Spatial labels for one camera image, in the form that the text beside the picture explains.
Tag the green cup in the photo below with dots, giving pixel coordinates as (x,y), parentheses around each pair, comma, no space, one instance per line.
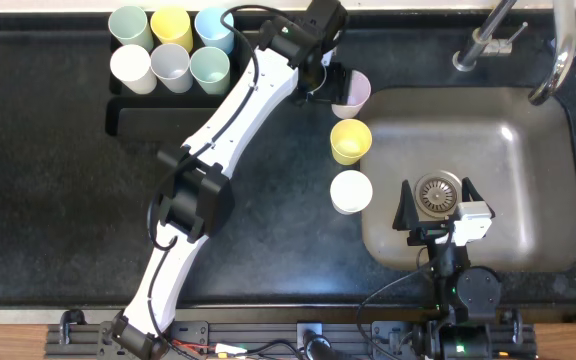
(128,21)
(209,65)

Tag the yellow cup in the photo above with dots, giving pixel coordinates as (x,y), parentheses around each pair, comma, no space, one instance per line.
(350,140)
(170,22)

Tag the steel sink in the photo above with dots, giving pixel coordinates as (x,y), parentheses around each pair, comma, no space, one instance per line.
(518,175)

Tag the white cup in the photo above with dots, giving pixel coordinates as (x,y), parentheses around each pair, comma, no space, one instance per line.
(350,191)
(130,64)

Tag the grey cup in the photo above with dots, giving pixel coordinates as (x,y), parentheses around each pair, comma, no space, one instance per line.
(170,62)

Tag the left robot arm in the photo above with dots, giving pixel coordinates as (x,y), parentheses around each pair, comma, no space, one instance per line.
(248,115)

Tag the blue cup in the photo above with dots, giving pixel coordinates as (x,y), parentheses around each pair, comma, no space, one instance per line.
(212,22)

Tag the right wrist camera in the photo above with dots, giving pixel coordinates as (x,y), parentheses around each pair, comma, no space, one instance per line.
(473,222)

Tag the black tray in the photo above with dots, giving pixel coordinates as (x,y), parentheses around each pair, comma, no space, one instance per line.
(158,120)

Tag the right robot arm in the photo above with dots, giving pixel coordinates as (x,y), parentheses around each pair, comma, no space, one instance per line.
(478,292)

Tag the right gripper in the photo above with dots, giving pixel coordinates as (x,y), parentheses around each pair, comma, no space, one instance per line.
(428,236)

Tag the mounting rail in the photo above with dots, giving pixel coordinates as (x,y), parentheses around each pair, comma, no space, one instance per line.
(268,335)

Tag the pink cup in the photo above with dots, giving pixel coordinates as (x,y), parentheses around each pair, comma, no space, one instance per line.
(359,92)

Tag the steel tap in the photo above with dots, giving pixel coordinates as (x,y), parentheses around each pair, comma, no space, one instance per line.
(565,50)

